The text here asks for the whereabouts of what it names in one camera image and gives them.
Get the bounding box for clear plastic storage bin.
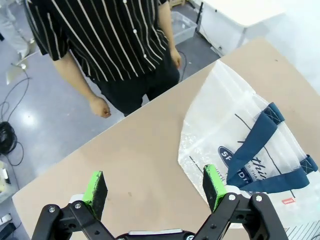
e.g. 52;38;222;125
170;10;198;46

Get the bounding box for black coiled floor cable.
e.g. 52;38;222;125
0;120;25;166

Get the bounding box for white table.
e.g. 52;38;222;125
196;0;288;57

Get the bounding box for person's left forearm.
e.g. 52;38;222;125
156;3;176;51

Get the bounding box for black box on floor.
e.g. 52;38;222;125
0;213;22;236

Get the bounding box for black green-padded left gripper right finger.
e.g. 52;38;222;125
193;164;288;240

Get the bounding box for person in black striped shirt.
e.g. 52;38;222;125
26;0;181;117

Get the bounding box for person's left hand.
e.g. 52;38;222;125
169;47;183;69

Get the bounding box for clear shopping bag navy handles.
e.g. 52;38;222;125
176;59;320;230

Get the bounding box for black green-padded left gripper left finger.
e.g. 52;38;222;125
31;170;113;240

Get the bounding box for person's right hand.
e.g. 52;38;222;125
88;95;112;118

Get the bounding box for bystander in light clothes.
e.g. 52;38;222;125
0;0;35;58

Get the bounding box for person's right forearm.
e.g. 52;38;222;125
53;52;101;103

